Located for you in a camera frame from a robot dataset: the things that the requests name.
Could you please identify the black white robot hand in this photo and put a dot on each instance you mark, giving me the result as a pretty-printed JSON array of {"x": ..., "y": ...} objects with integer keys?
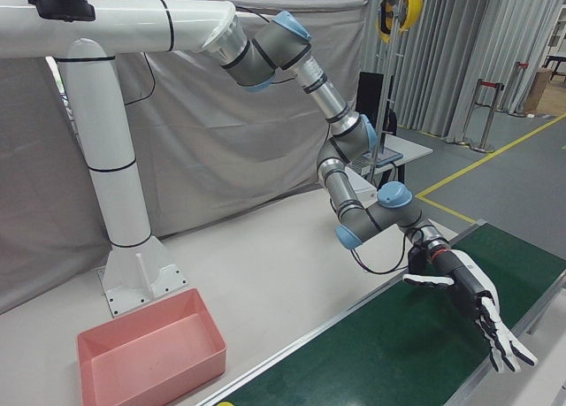
[{"x": 468, "y": 282}]

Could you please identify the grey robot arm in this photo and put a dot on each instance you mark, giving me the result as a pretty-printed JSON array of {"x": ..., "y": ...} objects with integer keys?
[{"x": 274, "y": 48}]

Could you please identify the pink plastic basket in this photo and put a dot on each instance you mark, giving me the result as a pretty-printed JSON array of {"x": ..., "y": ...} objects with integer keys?
[{"x": 155, "y": 357}]

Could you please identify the green conveyor belt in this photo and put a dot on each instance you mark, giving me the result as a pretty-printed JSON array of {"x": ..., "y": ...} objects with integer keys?
[{"x": 398, "y": 344}]

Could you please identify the white side table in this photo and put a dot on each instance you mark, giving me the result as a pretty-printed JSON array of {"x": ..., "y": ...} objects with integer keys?
[{"x": 407, "y": 147}]

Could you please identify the grey vented device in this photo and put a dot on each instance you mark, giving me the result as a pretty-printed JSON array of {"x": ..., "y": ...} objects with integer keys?
[{"x": 362, "y": 165}]

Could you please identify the cardboard box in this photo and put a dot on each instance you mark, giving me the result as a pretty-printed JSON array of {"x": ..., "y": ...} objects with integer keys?
[{"x": 537, "y": 92}]

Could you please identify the black monitor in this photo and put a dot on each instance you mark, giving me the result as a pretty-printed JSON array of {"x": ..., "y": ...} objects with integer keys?
[{"x": 369, "y": 96}]

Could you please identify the dark wooden table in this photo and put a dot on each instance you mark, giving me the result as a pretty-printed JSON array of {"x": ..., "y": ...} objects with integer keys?
[{"x": 555, "y": 60}]

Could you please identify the grey fabric curtain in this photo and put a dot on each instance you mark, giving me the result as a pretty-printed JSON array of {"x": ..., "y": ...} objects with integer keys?
[{"x": 199, "y": 136}]

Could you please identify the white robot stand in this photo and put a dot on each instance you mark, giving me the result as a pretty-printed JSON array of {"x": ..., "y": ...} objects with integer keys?
[{"x": 110, "y": 136}]

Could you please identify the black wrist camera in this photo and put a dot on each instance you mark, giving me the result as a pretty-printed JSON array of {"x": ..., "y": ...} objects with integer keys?
[{"x": 418, "y": 260}]

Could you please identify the silver stanchion post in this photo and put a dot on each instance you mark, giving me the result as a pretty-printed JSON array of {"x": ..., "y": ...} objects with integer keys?
[
  {"x": 473, "y": 109},
  {"x": 491, "y": 118}
]

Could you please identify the black camera on beam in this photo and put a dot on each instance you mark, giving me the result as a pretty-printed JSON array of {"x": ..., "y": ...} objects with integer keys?
[{"x": 62, "y": 8}]

